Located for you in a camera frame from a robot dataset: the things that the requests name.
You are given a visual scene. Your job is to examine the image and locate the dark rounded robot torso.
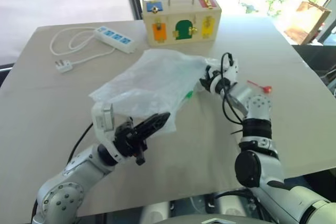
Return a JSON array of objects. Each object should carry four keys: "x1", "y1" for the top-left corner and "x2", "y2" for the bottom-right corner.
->
[{"x1": 78, "y1": 187, "x2": 266, "y2": 224}]

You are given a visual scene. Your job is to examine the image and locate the white power strip blue sockets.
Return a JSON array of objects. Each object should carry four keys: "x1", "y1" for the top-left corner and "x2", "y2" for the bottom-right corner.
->
[{"x1": 92, "y1": 25, "x2": 138, "y2": 54}]

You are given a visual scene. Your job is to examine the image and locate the black side furniture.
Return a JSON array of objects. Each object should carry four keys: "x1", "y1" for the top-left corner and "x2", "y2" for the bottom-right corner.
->
[{"x1": 290, "y1": 42, "x2": 336, "y2": 96}]

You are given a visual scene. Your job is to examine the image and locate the transparent plastic bag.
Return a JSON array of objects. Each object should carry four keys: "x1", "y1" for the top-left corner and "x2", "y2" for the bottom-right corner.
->
[{"x1": 88, "y1": 48, "x2": 224, "y2": 134}]

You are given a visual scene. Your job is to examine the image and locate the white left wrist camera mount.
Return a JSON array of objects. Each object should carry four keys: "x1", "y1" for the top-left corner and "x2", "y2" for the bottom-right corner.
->
[{"x1": 90, "y1": 101, "x2": 124, "y2": 164}]

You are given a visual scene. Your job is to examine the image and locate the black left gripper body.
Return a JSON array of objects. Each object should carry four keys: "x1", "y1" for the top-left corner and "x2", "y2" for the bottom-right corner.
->
[{"x1": 113, "y1": 120, "x2": 148, "y2": 166}]

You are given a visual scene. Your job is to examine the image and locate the white power cord with plug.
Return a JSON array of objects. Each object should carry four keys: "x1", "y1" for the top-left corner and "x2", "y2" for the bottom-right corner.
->
[{"x1": 49, "y1": 26, "x2": 117, "y2": 74}]

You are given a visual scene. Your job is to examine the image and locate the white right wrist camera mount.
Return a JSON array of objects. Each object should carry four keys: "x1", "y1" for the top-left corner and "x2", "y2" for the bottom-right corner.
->
[{"x1": 207, "y1": 57, "x2": 240, "y2": 94}]

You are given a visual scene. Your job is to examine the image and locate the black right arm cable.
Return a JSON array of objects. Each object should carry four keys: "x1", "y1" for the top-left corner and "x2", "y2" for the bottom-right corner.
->
[{"x1": 219, "y1": 51, "x2": 246, "y2": 125}]

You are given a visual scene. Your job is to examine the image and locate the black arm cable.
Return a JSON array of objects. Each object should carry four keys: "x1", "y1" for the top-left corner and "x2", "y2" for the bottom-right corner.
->
[
  {"x1": 219, "y1": 51, "x2": 246, "y2": 125},
  {"x1": 67, "y1": 122, "x2": 94, "y2": 164}
]

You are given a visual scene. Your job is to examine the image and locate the brown cardboard box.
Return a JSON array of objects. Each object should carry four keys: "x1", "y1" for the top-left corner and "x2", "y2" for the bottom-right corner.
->
[{"x1": 283, "y1": 0, "x2": 332, "y2": 45}]

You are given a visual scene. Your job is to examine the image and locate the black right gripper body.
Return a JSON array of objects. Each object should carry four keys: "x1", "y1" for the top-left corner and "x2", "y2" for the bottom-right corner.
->
[{"x1": 203, "y1": 70, "x2": 217, "y2": 91}]

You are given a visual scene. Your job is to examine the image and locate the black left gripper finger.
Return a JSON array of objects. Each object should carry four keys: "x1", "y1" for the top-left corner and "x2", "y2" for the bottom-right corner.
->
[
  {"x1": 138, "y1": 119, "x2": 169, "y2": 141},
  {"x1": 133, "y1": 112, "x2": 171, "y2": 132}
]

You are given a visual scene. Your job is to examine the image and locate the wooden lock box coloured doors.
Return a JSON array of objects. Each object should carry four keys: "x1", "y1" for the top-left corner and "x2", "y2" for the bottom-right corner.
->
[{"x1": 141, "y1": 0, "x2": 222, "y2": 49}]

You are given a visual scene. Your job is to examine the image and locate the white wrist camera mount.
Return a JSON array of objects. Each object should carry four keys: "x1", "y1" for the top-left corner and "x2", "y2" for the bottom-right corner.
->
[
  {"x1": 207, "y1": 57, "x2": 240, "y2": 94},
  {"x1": 90, "y1": 101, "x2": 124, "y2": 164}
]

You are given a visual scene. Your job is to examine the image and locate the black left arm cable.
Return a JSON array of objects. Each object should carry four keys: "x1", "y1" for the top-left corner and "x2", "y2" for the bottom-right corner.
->
[{"x1": 67, "y1": 122, "x2": 94, "y2": 164}]

